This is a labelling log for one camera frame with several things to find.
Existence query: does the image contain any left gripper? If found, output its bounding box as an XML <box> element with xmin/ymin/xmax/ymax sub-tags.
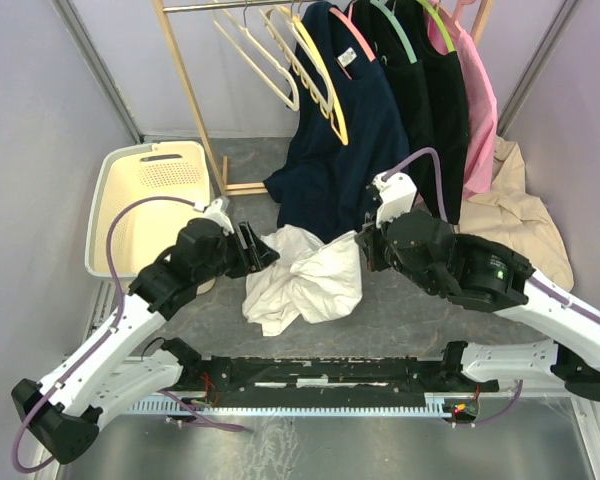
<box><xmin>195</xmin><ymin>221</ymin><xmax>280</xmax><ymax>285</ymax></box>

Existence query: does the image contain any white t shirt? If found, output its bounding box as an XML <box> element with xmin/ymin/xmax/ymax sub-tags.
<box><xmin>242</xmin><ymin>225</ymin><xmax>363</xmax><ymax>337</ymax></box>

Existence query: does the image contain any yellow hanger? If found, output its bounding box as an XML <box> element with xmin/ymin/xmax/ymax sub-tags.
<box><xmin>288</xmin><ymin>12</ymin><xmax>349</xmax><ymax>146</ymax></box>

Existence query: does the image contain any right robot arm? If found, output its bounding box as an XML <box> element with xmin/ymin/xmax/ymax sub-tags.
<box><xmin>356</xmin><ymin>211</ymin><xmax>600</xmax><ymax>402</ymax></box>

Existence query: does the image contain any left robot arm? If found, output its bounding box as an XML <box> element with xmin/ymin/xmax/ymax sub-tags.
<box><xmin>11</xmin><ymin>215</ymin><xmax>280</xmax><ymax>465</ymax></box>

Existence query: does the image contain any navy blue t shirt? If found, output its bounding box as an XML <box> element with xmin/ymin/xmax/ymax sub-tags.
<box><xmin>264</xmin><ymin>2</ymin><xmax>410</xmax><ymax>243</ymax></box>

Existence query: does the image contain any black t shirt right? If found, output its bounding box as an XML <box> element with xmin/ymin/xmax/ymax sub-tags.
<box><xmin>393</xmin><ymin>1</ymin><xmax>469</xmax><ymax>225</ymax></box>

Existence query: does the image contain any black t shirt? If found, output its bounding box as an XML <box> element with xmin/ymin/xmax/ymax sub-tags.
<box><xmin>393</xmin><ymin>1</ymin><xmax>469</xmax><ymax>225</ymax></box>
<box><xmin>347</xmin><ymin>0</ymin><xmax>434</xmax><ymax>201</ymax></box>

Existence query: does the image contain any pink t shirt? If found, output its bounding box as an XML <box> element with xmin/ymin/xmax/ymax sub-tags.
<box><xmin>431</xmin><ymin>1</ymin><xmax>498</xmax><ymax>199</ymax></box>

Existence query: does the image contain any black t shirt left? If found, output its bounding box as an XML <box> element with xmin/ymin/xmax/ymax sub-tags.
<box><xmin>347</xmin><ymin>0</ymin><xmax>434</xmax><ymax>201</ymax></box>

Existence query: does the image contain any pink hanger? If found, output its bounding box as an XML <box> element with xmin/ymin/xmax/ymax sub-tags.
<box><xmin>329</xmin><ymin>6</ymin><xmax>376</xmax><ymax>79</ymax></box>
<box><xmin>450</xmin><ymin>0</ymin><xmax>482</xmax><ymax>28</ymax></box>

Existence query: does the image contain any white plastic hanger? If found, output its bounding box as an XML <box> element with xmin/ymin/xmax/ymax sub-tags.
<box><xmin>212</xmin><ymin>9</ymin><xmax>300</xmax><ymax>112</ymax></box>

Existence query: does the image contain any pink hanger far right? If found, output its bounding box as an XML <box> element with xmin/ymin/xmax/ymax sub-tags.
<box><xmin>450</xmin><ymin>0</ymin><xmax>482</xmax><ymax>28</ymax></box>

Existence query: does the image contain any lime green hanger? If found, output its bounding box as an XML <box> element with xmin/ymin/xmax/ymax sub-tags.
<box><xmin>417</xmin><ymin>0</ymin><xmax>455</xmax><ymax>53</ymax></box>

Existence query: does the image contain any cream laundry basket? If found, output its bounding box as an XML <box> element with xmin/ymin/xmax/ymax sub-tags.
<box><xmin>84</xmin><ymin>141</ymin><xmax>213</xmax><ymax>288</ymax></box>

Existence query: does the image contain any beige garment on floor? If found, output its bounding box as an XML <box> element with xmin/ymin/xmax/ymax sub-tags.
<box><xmin>456</xmin><ymin>137</ymin><xmax>574</xmax><ymax>291</ymax></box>

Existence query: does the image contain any wooden clothes rack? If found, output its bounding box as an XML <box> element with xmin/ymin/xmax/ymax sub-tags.
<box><xmin>150</xmin><ymin>0</ymin><xmax>496</xmax><ymax>199</ymax></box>

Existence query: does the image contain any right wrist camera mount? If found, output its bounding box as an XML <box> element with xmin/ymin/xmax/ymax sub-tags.
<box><xmin>371</xmin><ymin>172</ymin><xmax>417</xmax><ymax>228</ymax></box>

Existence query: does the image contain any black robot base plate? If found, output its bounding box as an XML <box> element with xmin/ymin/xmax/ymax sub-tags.
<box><xmin>169</xmin><ymin>356</ymin><xmax>499</xmax><ymax>407</ymax></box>

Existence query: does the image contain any white slotted cable duct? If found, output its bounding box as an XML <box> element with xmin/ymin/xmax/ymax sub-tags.
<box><xmin>125</xmin><ymin>394</ymin><xmax>451</xmax><ymax>419</ymax></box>

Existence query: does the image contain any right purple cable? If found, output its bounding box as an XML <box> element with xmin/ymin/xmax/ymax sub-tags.
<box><xmin>379</xmin><ymin>147</ymin><xmax>600</xmax><ymax>427</ymax></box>

